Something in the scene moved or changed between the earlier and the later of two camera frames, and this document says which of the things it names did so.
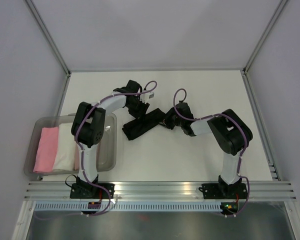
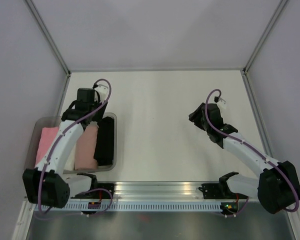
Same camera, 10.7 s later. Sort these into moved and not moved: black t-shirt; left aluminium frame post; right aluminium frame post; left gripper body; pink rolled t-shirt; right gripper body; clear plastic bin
Moved: right gripper body; left gripper body; black t-shirt
Not moved: right aluminium frame post; pink rolled t-shirt; left aluminium frame post; clear plastic bin
